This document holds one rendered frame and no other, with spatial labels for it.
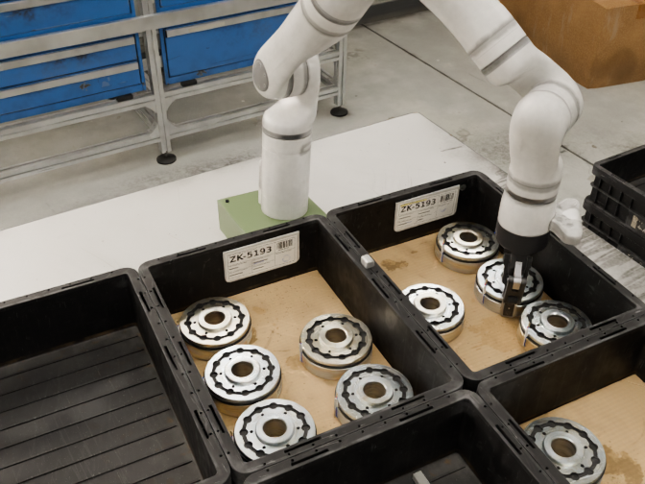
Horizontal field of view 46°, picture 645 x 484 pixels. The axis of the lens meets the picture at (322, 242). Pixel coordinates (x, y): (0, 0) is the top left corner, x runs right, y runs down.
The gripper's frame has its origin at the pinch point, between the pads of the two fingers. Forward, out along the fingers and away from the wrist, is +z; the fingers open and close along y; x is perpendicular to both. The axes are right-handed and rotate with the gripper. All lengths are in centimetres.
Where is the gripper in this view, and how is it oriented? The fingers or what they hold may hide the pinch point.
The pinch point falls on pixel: (509, 296)
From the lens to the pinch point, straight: 118.3
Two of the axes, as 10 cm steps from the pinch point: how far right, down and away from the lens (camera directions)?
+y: -2.1, 5.9, -7.8
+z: -0.1, 8.0, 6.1
